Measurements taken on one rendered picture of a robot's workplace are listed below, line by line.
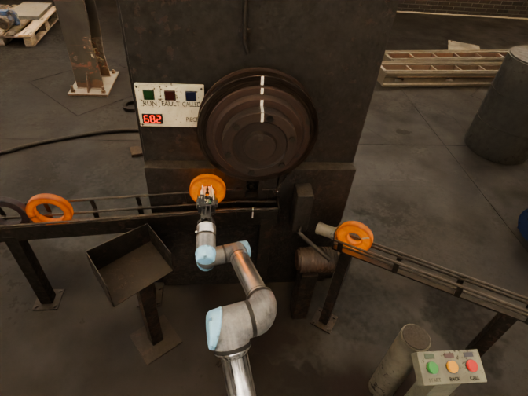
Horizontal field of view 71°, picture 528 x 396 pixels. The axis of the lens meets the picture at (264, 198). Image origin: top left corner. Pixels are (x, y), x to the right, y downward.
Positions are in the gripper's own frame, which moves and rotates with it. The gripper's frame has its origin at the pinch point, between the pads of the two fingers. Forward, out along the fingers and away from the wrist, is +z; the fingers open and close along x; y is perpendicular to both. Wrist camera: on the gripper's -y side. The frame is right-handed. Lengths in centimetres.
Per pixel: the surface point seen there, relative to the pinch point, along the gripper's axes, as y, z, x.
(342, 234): -10, -19, -59
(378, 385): -57, -75, -78
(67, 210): -14, -2, 62
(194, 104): 27.8, 20.3, 4.2
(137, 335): -74, -42, 39
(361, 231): -3, -21, -65
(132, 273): -16.5, -31.6, 31.0
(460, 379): -7, -79, -90
